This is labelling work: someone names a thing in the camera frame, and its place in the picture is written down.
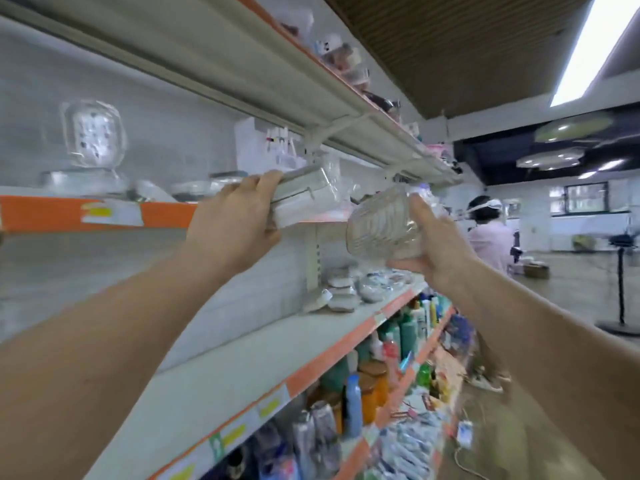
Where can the person's right hand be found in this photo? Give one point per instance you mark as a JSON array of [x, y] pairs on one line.
[[440, 255]]

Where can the person's left hand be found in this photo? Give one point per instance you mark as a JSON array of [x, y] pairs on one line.
[[235, 230]]

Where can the long white clear plastic box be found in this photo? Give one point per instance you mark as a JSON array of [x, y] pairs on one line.
[[310, 195]]

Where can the pile of soap dishes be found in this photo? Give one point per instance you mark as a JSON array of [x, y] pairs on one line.
[[360, 287]]

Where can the soap dishes shelf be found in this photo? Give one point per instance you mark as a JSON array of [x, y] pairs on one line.
[[90, 182]]

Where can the orange metal store shelving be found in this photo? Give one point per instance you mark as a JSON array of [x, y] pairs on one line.
[[40, 213]]

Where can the person's right forearm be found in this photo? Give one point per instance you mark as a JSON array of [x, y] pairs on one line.
[[550, 375]]

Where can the person's left forearm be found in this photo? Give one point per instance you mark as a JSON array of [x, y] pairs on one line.
[[90, 365]]

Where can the yellow shelf price label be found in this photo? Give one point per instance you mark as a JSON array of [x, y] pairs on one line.
[[272, 403], [185, 465], [230, 435], [112, 213]]

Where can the white pen organizer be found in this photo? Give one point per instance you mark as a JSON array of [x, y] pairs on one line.
[[265, 145]]

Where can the pink plastic item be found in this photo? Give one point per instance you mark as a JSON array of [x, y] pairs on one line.
[[437, 151]]

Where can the pink plastic bottle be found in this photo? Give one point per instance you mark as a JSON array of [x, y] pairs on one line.
[[391, 357]]

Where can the brown can orange lid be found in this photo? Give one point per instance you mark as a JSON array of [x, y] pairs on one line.
[[378, 380], [368, 403]]

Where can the round ceiling light panel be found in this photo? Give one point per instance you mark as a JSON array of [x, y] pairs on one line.
[[572, 128], [550, 158]]

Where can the dark framed window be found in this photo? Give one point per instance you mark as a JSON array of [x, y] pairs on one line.
[[586, 198]]

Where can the blue plastic bottle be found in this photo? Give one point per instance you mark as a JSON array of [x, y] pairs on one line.
[[354, 407]]

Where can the black standing fan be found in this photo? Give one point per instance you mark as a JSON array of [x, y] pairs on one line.
[[620, 285]]

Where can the ceiling light strip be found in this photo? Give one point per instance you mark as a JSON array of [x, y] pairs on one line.
[[611, 165]]

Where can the row of packaged goods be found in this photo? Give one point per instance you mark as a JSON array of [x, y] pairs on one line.
[[335, 57]]

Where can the long bright ceiling light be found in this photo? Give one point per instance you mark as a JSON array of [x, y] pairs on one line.
[[595, 45]]

